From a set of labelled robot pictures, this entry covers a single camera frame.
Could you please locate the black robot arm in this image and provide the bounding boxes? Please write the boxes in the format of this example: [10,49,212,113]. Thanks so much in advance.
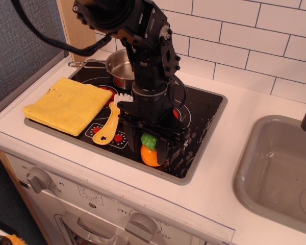
[12,1,188,165]

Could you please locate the wooden side post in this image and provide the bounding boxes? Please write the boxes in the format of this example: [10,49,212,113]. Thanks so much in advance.
[56,0,98,62]

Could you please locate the grey oven knob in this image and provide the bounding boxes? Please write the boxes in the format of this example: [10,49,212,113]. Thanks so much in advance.
[125,213,158,243]
[26,167,52,193]

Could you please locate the black toy stove top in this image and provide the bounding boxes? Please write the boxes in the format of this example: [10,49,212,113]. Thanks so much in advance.
[23,59,228,186]

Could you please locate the white toy oven front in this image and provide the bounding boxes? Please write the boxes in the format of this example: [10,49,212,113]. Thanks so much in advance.
[5,154,234,244]

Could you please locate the silver metal pot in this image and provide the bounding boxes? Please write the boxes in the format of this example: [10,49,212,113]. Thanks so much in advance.
[68,49,135,91]

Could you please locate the grey sink basin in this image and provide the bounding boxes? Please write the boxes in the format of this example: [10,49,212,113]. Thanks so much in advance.
[234,115,306,234]

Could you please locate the yellow dish brush white bristles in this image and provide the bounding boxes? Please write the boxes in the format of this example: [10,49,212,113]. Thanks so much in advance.
[92,93,134,145]

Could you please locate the grey right oven knob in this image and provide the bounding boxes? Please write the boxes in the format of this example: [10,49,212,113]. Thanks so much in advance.
[125,213,158,243]

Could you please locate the yellow folded cloth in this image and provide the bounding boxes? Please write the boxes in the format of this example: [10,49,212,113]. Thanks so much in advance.
[22,78,113,136]

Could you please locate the grey left oven knob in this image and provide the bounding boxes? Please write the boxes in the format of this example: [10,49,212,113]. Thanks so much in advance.
[26,167,52,193]

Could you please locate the orange fuzzy object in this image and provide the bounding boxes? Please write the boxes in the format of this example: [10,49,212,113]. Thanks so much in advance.
[0,234,26,245]

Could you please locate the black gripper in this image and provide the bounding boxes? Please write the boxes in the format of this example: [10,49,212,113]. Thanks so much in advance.
[117,84,188,165]

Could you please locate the orange toy carrot green top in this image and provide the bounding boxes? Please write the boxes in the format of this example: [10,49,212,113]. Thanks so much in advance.
[140,133,161,167]

